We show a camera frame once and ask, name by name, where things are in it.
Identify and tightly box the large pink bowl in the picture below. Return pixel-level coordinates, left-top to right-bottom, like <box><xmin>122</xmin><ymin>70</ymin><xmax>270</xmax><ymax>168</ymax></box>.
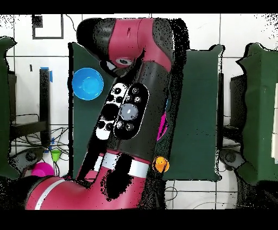
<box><xmin>156</xmin><ymin>111</ymin><xmax>169</xmax><ymax>142</ymax></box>

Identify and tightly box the orange cup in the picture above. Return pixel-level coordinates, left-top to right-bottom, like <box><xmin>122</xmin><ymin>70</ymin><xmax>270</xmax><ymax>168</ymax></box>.
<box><xmin>151</xmin><ymin>156</ymin><xmax>170</xmax><ymax>174</ymax></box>

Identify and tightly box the dark green table cloth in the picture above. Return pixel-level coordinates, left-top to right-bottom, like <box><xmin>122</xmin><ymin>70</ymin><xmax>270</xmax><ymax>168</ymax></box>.
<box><xmin>68</xmin><ymin>42</ymin><xmax>224</xmax><ymax>182</ymax></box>

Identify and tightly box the small green cup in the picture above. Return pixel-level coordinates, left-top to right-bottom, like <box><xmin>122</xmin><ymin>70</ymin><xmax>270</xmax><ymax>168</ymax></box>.
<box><xmin>50</xmin><ymin>149</ymin><xmax>62</xmax><ymax>162</ymax></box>

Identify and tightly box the blue tape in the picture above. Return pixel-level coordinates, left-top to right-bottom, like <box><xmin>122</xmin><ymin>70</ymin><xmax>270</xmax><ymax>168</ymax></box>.
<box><xmin>40</xmin><ymin>66</ymin><xmax>53</xmax><ymax>83</ymax></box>

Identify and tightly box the black box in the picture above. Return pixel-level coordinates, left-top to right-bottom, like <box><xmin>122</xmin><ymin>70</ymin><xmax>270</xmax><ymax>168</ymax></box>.
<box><xmin>229</xmin><ymin>74</ymin><xmax>247</xmax><ymax>129</ymax></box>

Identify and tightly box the black equipment base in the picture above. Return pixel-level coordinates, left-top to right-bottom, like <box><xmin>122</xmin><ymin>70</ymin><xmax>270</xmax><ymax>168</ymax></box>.
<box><xmin>9</xmin><ymin>146</ymin><xmax>46</xmax><ymax>172</ymax></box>
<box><xmin>218</xmin><ymin>148</ymin><xmax>245</xmax><ymax>171</ymax></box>

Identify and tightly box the pink cup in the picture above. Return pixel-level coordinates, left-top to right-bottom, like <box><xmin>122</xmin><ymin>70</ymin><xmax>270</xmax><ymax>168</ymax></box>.
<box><xmin>30</xmin><ymin>162</ymin><xmax>55</xmax><ymax>177</ymax></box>

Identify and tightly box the green cloth covered table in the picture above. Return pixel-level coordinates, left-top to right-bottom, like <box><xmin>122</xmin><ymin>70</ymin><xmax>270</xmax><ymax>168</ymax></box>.
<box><xmin>0</xmin><ymin>36</ymin><xmax>21</xmax><ymax>180</ymax></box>
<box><xmin>236</xmin><ymin>42</ymin><xmax>278</xmax><ymax>186</ymax></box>

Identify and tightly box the black post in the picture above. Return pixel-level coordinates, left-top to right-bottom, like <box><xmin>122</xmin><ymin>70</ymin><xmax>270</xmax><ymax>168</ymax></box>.
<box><xmin>217</xmin><ymin>73</ymin><xmax>225</xmax><ymax>139</ymax></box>

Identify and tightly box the black stand frame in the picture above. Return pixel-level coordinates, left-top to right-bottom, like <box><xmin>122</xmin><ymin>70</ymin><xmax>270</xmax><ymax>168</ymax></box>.
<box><xmin>8</xmin><ymin>67</ymin><xmax>52</xmax><ymax>148</ymax></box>

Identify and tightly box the black cable tangle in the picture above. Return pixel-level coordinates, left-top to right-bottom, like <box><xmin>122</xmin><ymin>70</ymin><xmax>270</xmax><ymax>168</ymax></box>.
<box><xmin>9</xmin><ymin>126</ymin><xmax>70</xmax><ymax>177</ymax></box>

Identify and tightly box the dark square floor frame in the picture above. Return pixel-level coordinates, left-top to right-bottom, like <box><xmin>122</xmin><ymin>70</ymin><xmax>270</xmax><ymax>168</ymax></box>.
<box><xmin>31</xmin><ymin>14</ymin><xmax>64</xmax><ymax>40</ymax></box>

